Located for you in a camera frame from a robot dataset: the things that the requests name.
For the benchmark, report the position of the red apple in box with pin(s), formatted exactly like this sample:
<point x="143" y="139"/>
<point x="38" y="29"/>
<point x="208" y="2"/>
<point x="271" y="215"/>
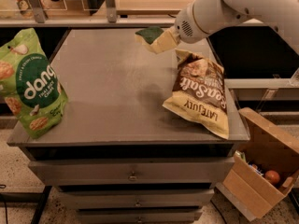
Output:
<point x="272" y="177"/>

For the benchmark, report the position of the brown Late July chip bag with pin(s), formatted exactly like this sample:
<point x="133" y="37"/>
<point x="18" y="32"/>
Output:
<point x="198" y="94"/>

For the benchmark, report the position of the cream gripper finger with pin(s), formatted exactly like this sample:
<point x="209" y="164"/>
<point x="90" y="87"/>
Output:
<point x="169" y="39"/>

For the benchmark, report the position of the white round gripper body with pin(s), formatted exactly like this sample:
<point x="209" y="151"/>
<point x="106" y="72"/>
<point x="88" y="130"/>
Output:
<point x="186" y="26"/>

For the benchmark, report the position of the grey drawer cabinet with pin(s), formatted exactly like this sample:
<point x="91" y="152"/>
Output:
<point x="118" y="156"/>

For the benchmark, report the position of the open cardboard box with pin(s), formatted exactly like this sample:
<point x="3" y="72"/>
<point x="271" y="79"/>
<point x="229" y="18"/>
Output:
<point x="271" y="148"/>

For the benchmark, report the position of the green Dang rice chips bag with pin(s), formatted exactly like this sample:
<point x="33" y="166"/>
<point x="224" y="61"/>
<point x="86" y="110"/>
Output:
<point x="29" y="84"/>

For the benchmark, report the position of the green and yellow sponge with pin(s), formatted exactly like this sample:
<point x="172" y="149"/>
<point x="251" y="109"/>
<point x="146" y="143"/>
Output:
<point x="148" y="35"/>

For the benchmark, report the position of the snack packets in box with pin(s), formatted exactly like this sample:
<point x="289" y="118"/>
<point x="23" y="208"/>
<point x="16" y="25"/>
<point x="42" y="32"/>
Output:
<point x="252" y="165"/>

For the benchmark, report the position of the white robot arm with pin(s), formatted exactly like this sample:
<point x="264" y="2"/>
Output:
<point x="282" y="16"/>

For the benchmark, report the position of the wooden shelf with metal rail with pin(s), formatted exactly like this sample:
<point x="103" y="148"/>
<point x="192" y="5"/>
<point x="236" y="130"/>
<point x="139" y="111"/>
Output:
<point x="89" y="13"/>

